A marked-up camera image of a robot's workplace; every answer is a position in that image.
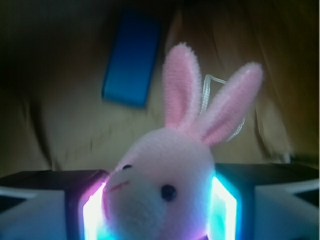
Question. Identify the pink plush bunny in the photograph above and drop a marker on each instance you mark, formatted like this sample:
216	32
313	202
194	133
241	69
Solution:
161	188

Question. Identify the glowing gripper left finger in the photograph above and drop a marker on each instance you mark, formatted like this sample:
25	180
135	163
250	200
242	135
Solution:
53	205

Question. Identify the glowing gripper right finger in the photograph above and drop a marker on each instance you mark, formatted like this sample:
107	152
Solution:
273	201

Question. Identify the blue rectangular block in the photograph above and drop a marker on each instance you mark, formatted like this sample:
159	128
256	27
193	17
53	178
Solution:
131	63

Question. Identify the brown paper bag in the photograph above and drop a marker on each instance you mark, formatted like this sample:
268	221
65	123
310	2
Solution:
54	55

